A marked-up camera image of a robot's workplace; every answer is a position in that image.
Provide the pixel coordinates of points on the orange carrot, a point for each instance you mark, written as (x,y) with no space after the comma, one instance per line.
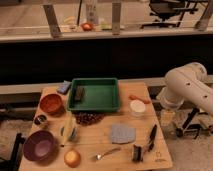
(133,97)

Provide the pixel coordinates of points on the bunch of dark grapes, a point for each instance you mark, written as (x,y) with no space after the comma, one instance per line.
(86,119)

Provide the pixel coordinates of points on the green plastic tray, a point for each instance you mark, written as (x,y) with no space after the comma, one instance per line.
(101,95)

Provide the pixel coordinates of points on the small dark round tin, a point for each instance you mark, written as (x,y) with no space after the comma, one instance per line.
(40,120)

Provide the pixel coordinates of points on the black marker pen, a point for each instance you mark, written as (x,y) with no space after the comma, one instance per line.
(149,146)

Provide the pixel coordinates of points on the orange round fruit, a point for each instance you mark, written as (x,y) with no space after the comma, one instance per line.
(72,158)

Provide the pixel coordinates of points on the white round lidded cup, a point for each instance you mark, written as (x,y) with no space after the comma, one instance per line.
(137,108)

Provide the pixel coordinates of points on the purple bowl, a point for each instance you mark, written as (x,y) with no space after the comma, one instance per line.
(39,146)

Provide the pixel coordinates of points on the black office chair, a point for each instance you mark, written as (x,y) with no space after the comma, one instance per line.
(165,9)

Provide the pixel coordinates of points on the metal spoon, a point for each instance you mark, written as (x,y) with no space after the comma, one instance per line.
(100,156)

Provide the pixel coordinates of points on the blue sponge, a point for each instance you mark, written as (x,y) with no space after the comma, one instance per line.
(64,87)

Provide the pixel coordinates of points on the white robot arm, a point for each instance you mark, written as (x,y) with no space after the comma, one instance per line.
(186,83)

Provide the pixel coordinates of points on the dark block in tray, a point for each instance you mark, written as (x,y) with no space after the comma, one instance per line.
(79,93)

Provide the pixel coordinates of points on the orange bowl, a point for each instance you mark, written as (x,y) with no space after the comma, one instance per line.
(51,103)

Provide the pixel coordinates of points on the grey blue towel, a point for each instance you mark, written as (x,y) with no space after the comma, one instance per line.
(122,134)

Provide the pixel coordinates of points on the yellow banana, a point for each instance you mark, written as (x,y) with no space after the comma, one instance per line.
(68,127)

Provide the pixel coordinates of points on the red apple in background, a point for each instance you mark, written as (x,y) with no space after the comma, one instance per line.
(87,26)

